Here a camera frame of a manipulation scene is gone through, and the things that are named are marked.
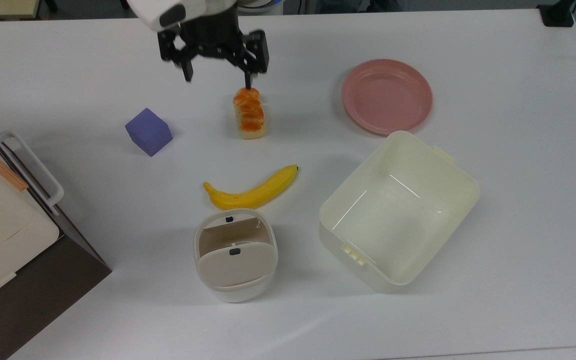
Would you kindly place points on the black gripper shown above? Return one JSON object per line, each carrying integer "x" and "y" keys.
{"x": 215, "y": 42}

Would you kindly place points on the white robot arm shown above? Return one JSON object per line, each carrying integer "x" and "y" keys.
{"x": 168, "y": 10}

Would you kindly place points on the small white swing-lid trash can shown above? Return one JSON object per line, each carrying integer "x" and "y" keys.
{"x": 235, "y": 255}

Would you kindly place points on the toy bread loaf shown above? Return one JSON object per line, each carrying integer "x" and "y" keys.
{"x": 250, "y": 114}

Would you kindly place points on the purple foam cube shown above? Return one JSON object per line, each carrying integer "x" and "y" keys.
{"x": 148, "y": 132}

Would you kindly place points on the yellow banana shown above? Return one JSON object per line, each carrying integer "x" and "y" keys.
{"x": 253, "y": 192}

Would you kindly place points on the pink plate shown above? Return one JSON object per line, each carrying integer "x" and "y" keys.
{"x": 387, "y": 96}

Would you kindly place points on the cream plastic storage box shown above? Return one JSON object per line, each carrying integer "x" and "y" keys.
{"x": 398, "y": 212}

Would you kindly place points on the wooden desk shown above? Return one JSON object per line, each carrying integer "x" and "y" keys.
{"x": 0, "y": 7}

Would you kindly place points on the white toaster oven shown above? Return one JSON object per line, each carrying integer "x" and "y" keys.
{"x": 3, "y": 235}

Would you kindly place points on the black clamp mount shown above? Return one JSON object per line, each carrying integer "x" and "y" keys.
{"x": 557, "y": 14}

